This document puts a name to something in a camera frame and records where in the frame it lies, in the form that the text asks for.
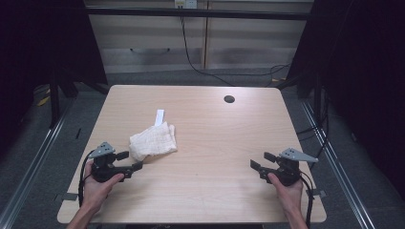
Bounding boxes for black horizontal bar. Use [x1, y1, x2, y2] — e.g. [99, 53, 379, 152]
[85, 7, 314, 22]

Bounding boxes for black floor cables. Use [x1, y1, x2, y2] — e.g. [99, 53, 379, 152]
[295, 85, 330, 171]

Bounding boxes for yellow floor tape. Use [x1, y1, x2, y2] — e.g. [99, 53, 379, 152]
[36, 94, 52, 108]

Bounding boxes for person's right hand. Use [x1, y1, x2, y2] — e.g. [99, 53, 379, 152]
[266, 172, 306, 214]

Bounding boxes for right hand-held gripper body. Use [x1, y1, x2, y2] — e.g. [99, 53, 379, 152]
[259, 147, 319, 187]

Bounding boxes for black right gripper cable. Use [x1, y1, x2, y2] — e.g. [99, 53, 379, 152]
[298, 172, 315, 229]

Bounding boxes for black wall cable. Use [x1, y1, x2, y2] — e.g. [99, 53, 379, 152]
[179, 14, 291, 88]

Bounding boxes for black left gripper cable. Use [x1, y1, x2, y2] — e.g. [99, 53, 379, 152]
[77, 149, 96, 208]

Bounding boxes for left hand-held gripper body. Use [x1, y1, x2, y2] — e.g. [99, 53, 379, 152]
[89, 141, 135, 183]

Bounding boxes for black metal stand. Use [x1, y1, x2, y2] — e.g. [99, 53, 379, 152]
[49, 71, 62, 130]

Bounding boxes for white power outlet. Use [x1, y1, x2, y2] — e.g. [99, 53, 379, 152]
[174, 0, 199, 10]

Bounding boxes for metal floor rail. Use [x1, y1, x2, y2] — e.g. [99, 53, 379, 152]
[0, 103, 75, 229]
[300, 100, 377, 229]

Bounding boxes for person's left hand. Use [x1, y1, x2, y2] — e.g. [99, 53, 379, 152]
[83, 160, 126, 211]

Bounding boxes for black curtain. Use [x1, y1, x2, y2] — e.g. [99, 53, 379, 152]
[286, 0, 405, 199]
[0, 0, 109, 156]

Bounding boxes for dark cabinet handle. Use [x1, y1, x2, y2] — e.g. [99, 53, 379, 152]
[129, 47, 172, 55]

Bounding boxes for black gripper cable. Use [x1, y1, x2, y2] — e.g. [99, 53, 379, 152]
[298, 172, 315, 229]
[77, 149, 96, 208]

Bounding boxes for white towel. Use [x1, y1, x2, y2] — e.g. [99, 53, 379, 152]
[128, 109, 179, 162]

